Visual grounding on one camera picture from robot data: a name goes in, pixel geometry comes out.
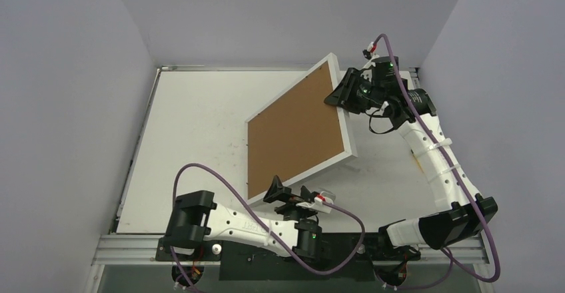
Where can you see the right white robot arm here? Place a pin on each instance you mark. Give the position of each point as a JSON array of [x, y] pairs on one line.
[[462, 211]]

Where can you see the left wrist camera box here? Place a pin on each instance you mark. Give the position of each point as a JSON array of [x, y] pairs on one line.
[[320, 204]]

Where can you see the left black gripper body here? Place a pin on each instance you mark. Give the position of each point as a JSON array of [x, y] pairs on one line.
[[291, 212]]

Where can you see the white picture frame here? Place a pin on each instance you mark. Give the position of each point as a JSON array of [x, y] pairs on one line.
[[296, 135]]

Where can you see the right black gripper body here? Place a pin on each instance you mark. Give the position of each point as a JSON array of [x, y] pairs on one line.
[[353, 90]]

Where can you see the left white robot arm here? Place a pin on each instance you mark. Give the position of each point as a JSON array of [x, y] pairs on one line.
[[197, 218]]

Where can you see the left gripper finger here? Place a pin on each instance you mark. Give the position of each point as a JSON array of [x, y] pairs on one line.
[[306, 195], [277, 192]]

